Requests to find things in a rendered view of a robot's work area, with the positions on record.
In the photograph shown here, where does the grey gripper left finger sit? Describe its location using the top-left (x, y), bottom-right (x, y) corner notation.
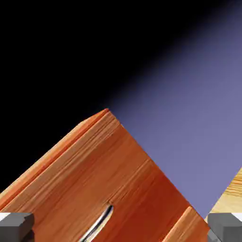
top-left (0, 212), bottom-right (35, 242)

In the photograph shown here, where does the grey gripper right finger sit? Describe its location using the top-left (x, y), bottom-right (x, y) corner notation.
top-left (207, 212), bottom-right (242, 242)

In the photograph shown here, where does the orange wooden drawer front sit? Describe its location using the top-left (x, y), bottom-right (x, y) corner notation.
top-left (162, 206), bottom-right (211, 242)
top-left (0, 111), bottom-right (190, 242)

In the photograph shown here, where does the orange wooden cabinet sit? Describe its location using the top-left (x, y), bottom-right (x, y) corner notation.
top-left (0, 108), bottom-right (211, 242)

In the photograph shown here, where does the curved silver drawer handle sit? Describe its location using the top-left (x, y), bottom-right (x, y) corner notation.
top-left (78, 204), bottom-right (114, 242)

